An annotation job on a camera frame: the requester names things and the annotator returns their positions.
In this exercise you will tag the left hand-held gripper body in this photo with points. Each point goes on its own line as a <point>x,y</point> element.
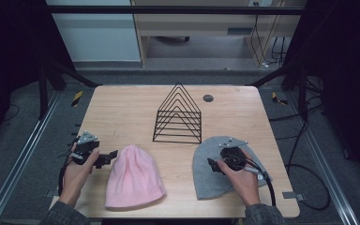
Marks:
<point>87,140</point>

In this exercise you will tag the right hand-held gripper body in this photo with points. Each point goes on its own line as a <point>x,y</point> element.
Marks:
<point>232,156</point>

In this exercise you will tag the grey knitted beanie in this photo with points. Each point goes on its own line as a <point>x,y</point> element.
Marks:
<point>207,178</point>

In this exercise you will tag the pink knitted beanie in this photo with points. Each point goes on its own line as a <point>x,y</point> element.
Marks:
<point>134,178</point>

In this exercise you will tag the person's left hand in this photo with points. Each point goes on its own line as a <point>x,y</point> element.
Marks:
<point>76,176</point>

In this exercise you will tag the person's right hand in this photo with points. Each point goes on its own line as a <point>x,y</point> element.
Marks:
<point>245,184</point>

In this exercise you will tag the yellow black striped tape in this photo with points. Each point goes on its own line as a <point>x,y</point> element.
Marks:
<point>278,99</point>
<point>77,98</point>

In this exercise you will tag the grey round table grommet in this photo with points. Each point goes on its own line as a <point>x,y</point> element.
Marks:
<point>208,98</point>

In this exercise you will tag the black metal stand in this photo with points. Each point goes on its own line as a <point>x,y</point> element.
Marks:
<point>301,90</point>
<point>43,90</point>

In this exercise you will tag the white cabinet panel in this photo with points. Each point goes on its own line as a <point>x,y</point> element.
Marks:
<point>97,34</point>

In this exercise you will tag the dark curtain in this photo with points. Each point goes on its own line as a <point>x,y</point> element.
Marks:
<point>347,78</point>
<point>12,62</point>

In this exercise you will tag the black metal crossbar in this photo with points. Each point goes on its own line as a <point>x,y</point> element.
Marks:
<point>175,10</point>

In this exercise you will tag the grey metal table bracket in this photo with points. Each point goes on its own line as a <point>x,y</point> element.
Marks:
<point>293,196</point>

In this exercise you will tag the aluminium floor rail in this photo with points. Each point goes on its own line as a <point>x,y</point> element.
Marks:
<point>15,162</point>
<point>325,162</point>

